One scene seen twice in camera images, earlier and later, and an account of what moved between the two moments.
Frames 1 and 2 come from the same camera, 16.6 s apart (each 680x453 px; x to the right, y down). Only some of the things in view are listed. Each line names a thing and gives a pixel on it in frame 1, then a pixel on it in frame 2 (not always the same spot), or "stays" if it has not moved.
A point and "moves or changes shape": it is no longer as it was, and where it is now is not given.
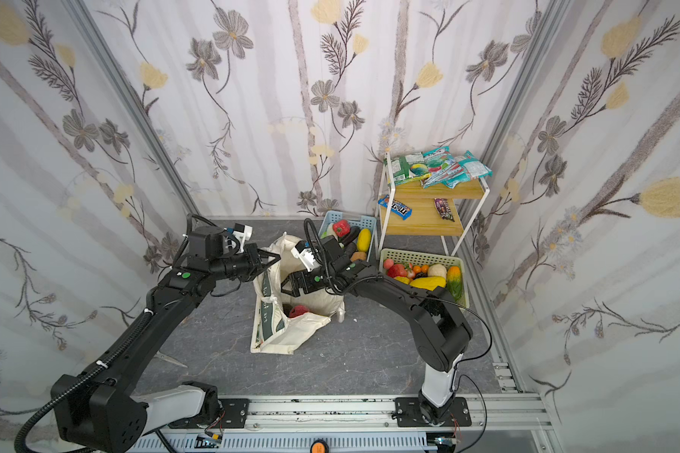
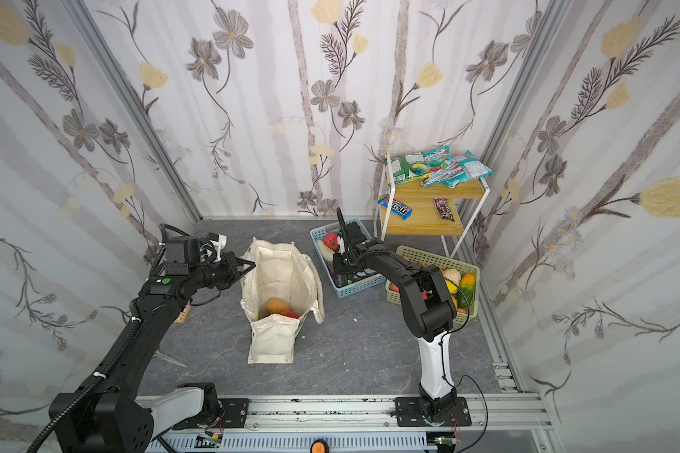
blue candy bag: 402,210 stays
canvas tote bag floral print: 280,318 moves or changes shape
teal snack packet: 468,168 stays
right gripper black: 297,282 to 350,249
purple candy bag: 443,208 stays
